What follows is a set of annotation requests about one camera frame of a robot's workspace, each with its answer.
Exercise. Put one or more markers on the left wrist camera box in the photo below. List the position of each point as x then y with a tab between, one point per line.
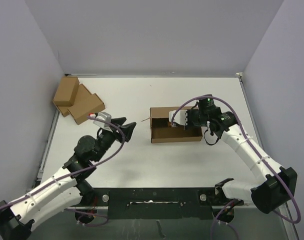
101	119

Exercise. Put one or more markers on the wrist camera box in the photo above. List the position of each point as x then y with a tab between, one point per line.
178	119
101	119

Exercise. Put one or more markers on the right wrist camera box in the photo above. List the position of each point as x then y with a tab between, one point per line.
178	119

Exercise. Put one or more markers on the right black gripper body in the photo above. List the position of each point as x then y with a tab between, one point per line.
195	118

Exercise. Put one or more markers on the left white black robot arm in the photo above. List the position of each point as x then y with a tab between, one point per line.
68	186

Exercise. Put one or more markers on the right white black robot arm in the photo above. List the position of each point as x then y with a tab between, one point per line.
274	185

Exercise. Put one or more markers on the flat cardboard piece underneath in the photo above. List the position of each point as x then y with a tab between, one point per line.
82	94

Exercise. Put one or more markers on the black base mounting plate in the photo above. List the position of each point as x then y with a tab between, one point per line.
155	203

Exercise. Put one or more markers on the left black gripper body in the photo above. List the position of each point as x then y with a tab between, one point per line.
107	139

